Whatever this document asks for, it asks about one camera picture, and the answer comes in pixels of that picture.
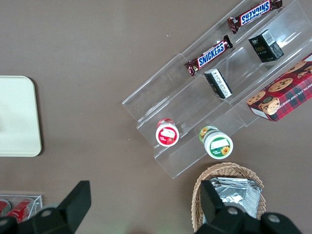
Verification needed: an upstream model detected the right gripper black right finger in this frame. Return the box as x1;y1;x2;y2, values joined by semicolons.
195;180;245;234

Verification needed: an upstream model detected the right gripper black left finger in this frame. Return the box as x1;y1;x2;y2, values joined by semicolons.
30;180;92;234

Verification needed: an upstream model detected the oval tan wicker basket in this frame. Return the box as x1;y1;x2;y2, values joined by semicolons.
191;162;267;234

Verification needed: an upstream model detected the cream plastic tray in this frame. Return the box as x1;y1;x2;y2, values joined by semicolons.
0;76;42;157

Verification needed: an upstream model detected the silver foil packet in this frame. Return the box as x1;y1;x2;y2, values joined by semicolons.
207;177;263;220

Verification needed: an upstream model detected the clear acrylic can holder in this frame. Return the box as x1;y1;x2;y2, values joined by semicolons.
0;194;44;223

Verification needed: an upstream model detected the red Coca-Cola can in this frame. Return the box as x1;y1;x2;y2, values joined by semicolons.
5;198;34;223
0;199;12;217

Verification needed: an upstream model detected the green sunflower yogurt cup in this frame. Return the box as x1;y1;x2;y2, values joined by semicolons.
199;125;234;160

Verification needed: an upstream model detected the red strawberry yogurt cup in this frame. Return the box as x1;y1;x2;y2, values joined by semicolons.
155;117;180;148

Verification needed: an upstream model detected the clear acrylic stepped shelf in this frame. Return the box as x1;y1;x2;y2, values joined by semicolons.
121;0;312;180

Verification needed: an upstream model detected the small black carton box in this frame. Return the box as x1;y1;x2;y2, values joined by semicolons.
248;29;285;63
204;68;233;99

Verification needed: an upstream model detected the red tartan cookie box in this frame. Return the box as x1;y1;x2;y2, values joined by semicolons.
246;54;312;122

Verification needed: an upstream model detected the brown Snickers bar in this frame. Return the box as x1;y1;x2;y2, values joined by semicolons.
184;35;234;77
227;0;283;35

